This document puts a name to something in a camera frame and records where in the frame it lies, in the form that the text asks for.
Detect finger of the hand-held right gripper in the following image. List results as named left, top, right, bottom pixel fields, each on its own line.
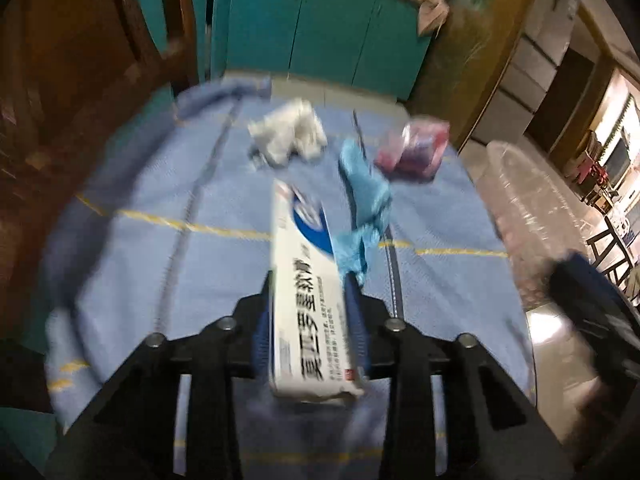
left=547, top=251, right=616, bottom=313

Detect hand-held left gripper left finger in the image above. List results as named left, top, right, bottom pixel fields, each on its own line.
left=45, top=272, right=273, bottom=480

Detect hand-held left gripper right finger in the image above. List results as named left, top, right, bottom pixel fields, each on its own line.
left=344, top=274, right=576, bottom=480

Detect white and blue carton box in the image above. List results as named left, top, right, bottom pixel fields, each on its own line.
left=267, top=177, right=368, bottom=406

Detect dark wooden chair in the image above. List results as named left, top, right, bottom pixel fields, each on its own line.
left=585, top=215, right=640, bottom=306

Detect blue disposable glove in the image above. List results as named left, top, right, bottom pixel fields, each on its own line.
left=337, top=139, right=394, bottom=286

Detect blue cloth with yellow stripes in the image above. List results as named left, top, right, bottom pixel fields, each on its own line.
left=42, top=75, right=538, bottom=480

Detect pink plastic packet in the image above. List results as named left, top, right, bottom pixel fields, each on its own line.
left=375, top=117, right=451, bottom=182

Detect silver refrigerator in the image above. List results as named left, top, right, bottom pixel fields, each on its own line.
left=472, top=0, right=583, bottom=147

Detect white crumpled tissue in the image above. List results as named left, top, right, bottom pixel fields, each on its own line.
left=247, top=99, right=329, bottom=168

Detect teal kitchen base cabinets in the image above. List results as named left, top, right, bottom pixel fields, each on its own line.
left=132, top=0, right=433, bottom=102

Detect pink hanging towel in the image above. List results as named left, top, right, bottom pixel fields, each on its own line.
left=402, top=0, right=451, bottom=37

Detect brown wooden chair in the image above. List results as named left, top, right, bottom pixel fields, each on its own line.
left=0, top=0, right=201, bottom=351

